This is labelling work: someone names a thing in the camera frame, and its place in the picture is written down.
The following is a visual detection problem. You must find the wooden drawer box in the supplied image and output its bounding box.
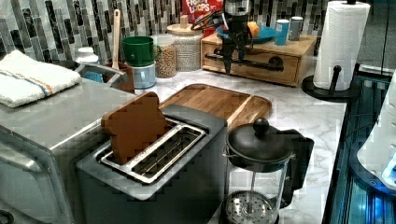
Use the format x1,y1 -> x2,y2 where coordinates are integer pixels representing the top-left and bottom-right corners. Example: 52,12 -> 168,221
201,32 -> 318,88

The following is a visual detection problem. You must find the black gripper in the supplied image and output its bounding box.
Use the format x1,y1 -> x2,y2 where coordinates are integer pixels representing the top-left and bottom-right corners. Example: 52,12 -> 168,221
222,14 -> 253,75

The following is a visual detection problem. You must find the black drawer handle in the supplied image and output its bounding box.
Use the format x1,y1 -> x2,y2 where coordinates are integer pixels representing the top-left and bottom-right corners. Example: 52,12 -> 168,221
205,53 -> 284,72

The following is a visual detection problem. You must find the glass jar with clear lid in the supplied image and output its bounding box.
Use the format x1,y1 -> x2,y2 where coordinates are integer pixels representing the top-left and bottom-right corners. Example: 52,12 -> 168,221
151,34 -> 177,78

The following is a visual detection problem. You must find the light blue mug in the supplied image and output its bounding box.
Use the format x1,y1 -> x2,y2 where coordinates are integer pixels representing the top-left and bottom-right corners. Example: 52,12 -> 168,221
133,63 -> 156,90

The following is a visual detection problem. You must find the paper towel roll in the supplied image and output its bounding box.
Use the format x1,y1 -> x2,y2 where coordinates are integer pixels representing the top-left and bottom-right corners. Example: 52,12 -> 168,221
313,1 -> 371,91

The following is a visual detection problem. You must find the grey can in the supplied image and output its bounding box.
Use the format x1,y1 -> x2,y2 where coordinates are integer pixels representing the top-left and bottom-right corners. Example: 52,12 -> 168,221
289,16 -> 304,41

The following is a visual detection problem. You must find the green mug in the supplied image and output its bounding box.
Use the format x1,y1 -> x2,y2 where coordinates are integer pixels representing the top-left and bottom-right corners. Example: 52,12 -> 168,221
122,35 -> 163,67

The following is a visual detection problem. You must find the glass jar with wooden lid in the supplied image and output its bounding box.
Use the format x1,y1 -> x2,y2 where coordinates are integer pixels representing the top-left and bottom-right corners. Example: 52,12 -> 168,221
167,15 -> 204,72

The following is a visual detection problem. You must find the wooden cutting board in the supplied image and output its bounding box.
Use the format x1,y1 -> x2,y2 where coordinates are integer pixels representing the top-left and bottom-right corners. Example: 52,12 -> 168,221
160,84 -> 272,131

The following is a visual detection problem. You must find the wooden spoon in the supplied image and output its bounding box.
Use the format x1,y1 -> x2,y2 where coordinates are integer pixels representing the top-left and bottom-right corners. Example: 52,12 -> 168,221
112,8 -> 120,70

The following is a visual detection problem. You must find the black glass French press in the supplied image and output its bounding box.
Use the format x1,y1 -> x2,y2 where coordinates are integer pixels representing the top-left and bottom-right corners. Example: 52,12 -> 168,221
219,118 -> 314,224

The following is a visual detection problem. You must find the brown utensil holder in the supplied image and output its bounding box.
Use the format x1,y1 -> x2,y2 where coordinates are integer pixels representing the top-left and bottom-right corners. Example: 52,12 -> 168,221
115,62 -> 134,93

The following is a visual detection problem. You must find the plush orange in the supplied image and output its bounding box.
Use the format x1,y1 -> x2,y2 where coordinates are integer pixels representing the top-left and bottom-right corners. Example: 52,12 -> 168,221
247,21 -> 260,38

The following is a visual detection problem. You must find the red Froot Loops box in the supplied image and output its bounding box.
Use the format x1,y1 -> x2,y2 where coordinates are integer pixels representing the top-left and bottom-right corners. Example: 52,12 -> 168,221
180,0 -> 223,28

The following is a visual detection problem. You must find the blue can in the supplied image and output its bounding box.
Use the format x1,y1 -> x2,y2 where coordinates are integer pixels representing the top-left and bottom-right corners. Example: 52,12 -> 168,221
275,19 -> 290,46

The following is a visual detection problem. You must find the brown toy toast slice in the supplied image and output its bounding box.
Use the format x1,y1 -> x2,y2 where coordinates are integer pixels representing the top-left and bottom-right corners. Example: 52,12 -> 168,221
101,91 -> 170,164

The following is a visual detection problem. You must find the black paper towel holder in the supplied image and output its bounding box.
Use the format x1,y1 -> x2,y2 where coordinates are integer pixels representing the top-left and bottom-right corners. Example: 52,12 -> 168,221
302,0 -> 359,102

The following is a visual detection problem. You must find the silver two-slot toaster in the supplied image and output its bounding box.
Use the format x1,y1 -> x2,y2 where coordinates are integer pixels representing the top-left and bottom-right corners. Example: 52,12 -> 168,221
77,105 -> 227,224

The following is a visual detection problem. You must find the blue plate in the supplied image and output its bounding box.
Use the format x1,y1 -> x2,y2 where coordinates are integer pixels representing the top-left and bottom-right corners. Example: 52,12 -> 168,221
216,25 -> 276,44

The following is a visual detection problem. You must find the stainless steel toaster oven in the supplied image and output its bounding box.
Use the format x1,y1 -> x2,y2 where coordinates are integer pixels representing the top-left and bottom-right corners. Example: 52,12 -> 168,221
0,63 -> 134,224

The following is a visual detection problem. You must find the blue white-capped bottle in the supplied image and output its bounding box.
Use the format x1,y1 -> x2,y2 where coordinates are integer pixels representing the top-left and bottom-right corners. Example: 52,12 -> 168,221
76,47 -> 104,83

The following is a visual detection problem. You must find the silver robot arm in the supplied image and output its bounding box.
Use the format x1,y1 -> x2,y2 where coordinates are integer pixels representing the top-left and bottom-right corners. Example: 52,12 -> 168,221
221,0 -> 253,75

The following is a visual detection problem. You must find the folded white striped towel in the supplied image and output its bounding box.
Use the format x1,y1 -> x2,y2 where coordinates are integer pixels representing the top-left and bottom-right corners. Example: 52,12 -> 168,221
0,50 -> 81,108

